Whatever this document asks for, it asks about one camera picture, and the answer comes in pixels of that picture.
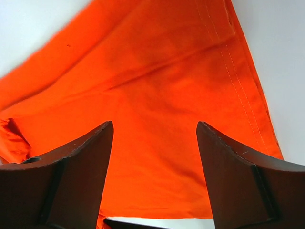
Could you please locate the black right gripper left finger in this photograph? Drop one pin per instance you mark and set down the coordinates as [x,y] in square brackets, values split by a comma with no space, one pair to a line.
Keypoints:
[61,189]

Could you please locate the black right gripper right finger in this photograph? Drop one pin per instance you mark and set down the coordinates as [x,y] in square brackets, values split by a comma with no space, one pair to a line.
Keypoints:
[248,189]

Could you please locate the orange t-shirt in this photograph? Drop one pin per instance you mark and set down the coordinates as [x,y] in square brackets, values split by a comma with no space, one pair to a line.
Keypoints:
[155,68]

